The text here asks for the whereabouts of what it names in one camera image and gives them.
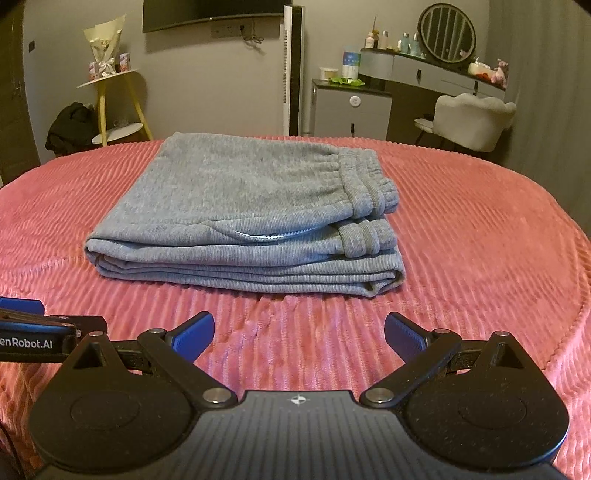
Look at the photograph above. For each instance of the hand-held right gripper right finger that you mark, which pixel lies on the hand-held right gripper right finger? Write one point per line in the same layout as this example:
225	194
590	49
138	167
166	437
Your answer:
406	339

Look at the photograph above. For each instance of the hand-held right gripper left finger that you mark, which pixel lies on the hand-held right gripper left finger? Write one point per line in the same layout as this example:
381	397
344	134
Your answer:
194	339

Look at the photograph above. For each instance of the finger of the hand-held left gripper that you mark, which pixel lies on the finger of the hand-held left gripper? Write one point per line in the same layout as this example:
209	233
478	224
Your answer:
21	307
87	323

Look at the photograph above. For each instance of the grey pants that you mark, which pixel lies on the grey pants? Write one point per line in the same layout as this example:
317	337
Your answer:
231	194

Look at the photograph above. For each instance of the pink ribbed blanket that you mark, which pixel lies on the pink ribbed blanket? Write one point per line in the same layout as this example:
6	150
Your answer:
461	240

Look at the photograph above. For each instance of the black bag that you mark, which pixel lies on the black bag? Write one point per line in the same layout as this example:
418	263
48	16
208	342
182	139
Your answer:
71	129

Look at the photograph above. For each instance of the dark door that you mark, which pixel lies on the dark door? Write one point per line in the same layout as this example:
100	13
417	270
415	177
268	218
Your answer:
14	115

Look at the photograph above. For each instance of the yellow side table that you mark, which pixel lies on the yellow side table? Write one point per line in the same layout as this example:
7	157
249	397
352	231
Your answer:
102	101

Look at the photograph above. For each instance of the white upholstered chair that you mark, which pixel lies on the white upholstered chair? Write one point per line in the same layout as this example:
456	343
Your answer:
466	120

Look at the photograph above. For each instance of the grey cabinet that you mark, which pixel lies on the grey cabinet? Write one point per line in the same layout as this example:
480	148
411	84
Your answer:
341	115

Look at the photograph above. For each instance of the small pink box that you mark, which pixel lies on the small pink box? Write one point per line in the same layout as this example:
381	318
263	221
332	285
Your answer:
93	70
124	62

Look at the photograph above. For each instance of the green packets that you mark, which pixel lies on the green packets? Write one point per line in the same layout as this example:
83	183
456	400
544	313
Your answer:
346	82

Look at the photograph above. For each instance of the grey vanity desk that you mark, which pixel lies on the grey vanity desk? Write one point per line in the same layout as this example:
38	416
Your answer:
415	69

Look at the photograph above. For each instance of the cream wrapped bouquet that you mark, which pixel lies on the cream wrapped bouquet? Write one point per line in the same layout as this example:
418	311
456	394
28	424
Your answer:
104	41

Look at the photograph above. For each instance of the blue and white tissue pack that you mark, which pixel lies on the blue and white tissue pack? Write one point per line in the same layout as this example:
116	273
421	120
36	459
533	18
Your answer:
352	64

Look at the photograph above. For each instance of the white bowl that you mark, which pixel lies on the white bowl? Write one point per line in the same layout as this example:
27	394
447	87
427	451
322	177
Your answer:
479	68

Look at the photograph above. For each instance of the pink plush toy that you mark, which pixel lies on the pink plush toy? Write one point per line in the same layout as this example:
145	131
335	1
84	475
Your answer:
500	71

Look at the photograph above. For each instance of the white tower air conditioner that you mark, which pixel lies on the white tower air conditioner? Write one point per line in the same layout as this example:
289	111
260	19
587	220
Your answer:
293	69

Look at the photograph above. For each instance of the clear bottle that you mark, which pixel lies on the clear bottle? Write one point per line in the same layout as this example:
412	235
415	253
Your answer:
384	40

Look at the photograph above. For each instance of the round mirror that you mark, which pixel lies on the round mirror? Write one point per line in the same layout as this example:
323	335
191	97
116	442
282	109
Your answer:
445	32

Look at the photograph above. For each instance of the wall socket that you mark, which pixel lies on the wall socket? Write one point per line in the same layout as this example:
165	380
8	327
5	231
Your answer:
224	30

